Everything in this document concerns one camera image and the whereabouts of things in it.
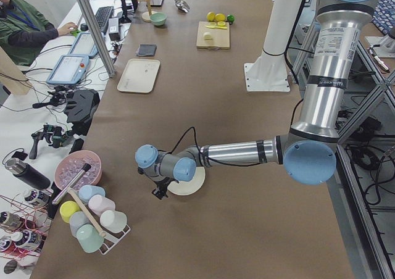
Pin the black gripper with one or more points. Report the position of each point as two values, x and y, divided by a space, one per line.
159 188

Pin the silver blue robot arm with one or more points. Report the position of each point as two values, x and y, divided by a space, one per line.
307 151

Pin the cream rabbit tray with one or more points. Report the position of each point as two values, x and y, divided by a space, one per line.
139 76

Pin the beige round plate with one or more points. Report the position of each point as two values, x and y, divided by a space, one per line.
185 188

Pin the white pastel cup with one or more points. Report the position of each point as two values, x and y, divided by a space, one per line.
114 221

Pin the pink pastel cup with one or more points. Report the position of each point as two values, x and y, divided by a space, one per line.
98 204

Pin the white cup rack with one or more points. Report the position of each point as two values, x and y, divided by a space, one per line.
110 239

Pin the blue pastel cup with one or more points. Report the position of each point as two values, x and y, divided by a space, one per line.
86 192

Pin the metal muddler with black tip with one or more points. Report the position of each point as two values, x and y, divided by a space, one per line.
86 167

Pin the mint pastel cup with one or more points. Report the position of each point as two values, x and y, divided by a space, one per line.
89 238

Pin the grey pastel cup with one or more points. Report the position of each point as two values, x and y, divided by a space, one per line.
76 221

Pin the yellow pastel cup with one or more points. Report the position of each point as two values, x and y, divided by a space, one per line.
67 209

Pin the pink bowl with ice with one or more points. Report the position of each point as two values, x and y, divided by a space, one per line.
73 163

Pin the black thermos bottle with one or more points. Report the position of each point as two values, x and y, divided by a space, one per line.
27 174

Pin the grey folded cloth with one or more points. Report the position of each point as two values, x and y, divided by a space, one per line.
146 50

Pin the blue teach pendant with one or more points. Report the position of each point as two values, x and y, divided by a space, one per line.
84 45
69 70

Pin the bamboo cutting board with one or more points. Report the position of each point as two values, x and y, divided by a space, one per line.
221 37

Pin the mint green bowl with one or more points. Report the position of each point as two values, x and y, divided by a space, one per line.
158 19

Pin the wooden cup stand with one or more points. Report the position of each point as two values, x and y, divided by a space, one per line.
146 16

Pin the yellow plastic knife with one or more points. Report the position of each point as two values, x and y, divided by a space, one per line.
216 27

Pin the whole yellow lemon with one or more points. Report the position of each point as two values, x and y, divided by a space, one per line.
211 16
219 17

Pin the black keyboard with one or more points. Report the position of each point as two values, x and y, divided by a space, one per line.
102 16

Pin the green lime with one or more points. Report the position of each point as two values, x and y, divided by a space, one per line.
230 19

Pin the metal ice scoop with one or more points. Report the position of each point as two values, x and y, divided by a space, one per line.
182 5

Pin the person in green jacket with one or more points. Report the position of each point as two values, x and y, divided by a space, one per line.
25 31

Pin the aluminium frame post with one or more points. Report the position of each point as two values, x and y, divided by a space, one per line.
90 19

